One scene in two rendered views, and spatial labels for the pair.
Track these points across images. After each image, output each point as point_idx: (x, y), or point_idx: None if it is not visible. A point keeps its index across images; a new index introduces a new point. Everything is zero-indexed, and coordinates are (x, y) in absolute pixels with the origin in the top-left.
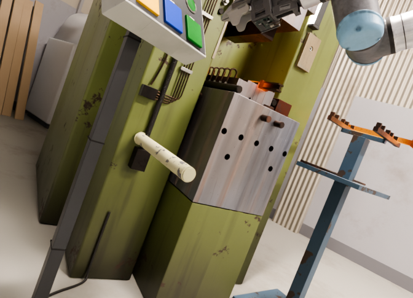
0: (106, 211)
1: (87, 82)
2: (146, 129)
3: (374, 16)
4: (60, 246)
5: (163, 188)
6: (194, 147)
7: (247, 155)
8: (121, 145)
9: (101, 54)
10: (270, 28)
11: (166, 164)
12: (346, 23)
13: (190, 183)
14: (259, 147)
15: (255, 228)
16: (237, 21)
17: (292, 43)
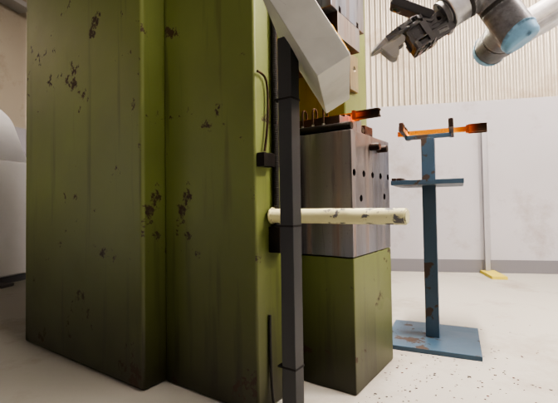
0: (266, 316)
1: (136, 181)
2: (271, 203)
3: (535, 21)
4: (300, 363)
5: None
6: (319, 203)
7: (370, 190)
8: (258, 231)
9: (144, 140)
10: (422, 52)
11: (365, 219)
12: (516, 31)
13: (337, 241)
14: (374, 179)
15: (389, 261)
16: (398, 51)
17: None
